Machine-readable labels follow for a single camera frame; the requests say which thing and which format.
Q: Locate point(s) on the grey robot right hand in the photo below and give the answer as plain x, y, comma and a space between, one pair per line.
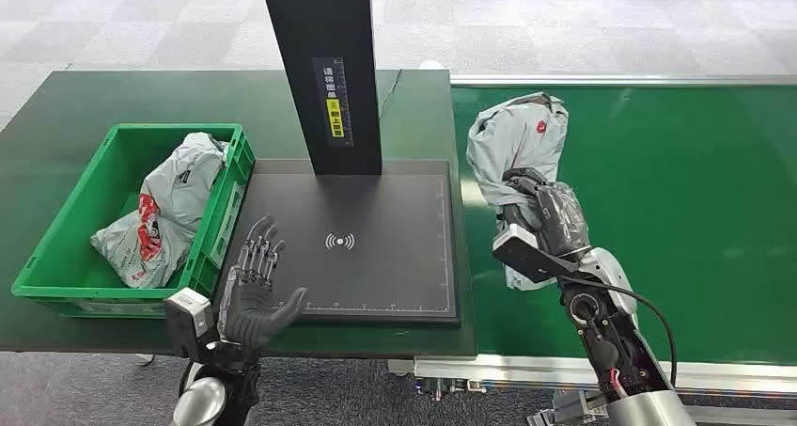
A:
557, 217

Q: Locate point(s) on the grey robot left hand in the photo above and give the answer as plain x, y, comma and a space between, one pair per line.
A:
249, 311

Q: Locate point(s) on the green conveyor belt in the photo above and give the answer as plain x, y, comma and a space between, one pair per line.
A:
672, 224

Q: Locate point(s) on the grey red plastic mailer package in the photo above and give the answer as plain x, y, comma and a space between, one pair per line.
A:
168, 205

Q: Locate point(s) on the black inbound scanner machine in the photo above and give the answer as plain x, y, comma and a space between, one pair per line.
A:
373, 242

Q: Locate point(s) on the green plastic crate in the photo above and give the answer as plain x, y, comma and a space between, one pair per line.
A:
75, 273

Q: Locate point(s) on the small white round object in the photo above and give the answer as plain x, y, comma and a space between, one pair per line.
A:
431, 65

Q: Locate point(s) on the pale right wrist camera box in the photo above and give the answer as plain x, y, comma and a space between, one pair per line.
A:
523, 252

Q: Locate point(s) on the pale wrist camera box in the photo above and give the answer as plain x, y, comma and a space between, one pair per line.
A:
523, 252
187, 320

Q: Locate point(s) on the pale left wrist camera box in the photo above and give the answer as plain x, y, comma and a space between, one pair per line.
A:
187, 320

